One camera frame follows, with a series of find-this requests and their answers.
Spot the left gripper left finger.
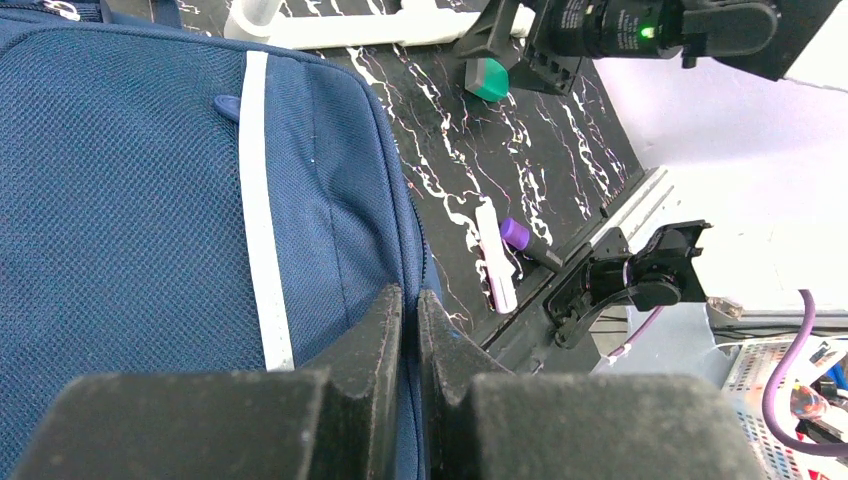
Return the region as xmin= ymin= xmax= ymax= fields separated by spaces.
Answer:
xmin=13 ymin=285 xmax=404 ymax=479

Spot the black marker pen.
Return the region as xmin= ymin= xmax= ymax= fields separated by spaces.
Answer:
xmin=517 ymin=230 xmax=564 ymax=273

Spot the pink highlighter pen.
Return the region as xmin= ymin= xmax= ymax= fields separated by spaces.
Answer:
xmin=475 ymin=197 xmax=518 ymax=314

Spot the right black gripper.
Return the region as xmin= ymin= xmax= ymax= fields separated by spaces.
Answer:
xmin=453 ymin=0 xmax=598 ymax=97

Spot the green pencil sharpener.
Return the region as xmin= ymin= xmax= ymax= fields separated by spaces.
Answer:
xmin=464 ymin=58 xmax=510 ymax=102

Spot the navy blue student backpack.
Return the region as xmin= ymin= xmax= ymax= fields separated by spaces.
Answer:
xmin=1 ymin=1 xmax=440 ymax=479

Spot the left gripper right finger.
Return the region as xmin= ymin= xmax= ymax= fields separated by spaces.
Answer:
xmin=417 ymin=290 xmax=764 ymax=479

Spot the white PVC pipe frame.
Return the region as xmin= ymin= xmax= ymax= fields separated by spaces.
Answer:
xmin=223 ymin=0 xmax=538 ymax=51

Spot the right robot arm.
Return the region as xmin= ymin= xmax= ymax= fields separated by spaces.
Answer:
xmin=454 ymin=1 xmax=839 ymax=95

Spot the purple glue stick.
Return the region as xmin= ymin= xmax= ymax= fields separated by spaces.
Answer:
xmin=500 ymin=217 xmax=531 ymax=251

